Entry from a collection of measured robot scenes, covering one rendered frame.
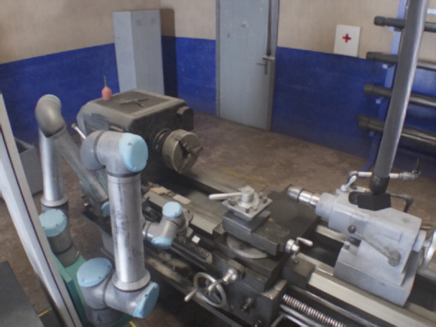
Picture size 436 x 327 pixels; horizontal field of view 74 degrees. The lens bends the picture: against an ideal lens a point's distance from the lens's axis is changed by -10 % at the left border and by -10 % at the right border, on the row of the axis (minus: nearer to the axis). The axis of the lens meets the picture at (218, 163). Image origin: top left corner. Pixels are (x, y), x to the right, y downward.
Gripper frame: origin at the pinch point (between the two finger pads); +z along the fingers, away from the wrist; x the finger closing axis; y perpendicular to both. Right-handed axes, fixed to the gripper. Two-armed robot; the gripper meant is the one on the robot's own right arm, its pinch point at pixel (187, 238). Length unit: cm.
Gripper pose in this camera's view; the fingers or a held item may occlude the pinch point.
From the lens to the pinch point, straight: 180.3
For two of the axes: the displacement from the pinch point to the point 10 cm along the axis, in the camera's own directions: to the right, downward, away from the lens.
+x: 8.3, 3.6, -4.3
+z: 1.4, 6.2, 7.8
